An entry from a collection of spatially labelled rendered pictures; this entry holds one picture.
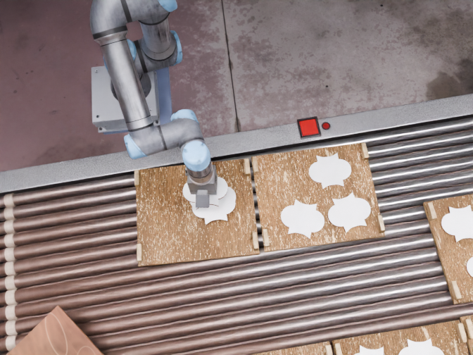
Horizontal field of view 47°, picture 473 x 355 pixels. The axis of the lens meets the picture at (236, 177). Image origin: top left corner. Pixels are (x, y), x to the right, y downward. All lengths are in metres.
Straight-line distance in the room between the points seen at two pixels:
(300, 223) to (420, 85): 1.63
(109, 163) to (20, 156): 1.27
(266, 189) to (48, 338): 0.85
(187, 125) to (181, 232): 0.45
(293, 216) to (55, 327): 0.84
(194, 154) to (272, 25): 1.98
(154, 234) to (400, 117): 0.99
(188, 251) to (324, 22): 1.97
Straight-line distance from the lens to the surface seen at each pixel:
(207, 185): 1.69
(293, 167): 1.96
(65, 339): 1.81
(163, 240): 1.90
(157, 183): 1.97
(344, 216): 1.91
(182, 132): 1.59
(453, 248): 1.98
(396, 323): 1.89
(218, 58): 3.29
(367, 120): 2.09
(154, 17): 1.61
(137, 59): 1.94
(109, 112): 2.10
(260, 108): 3.11
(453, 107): 2.20
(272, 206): 1.91
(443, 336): 1.91
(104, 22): 1.56
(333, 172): 1.96
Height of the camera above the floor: 2.75
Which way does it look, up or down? 69 degrees down
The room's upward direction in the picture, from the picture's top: 6 degrees counter-clockwise
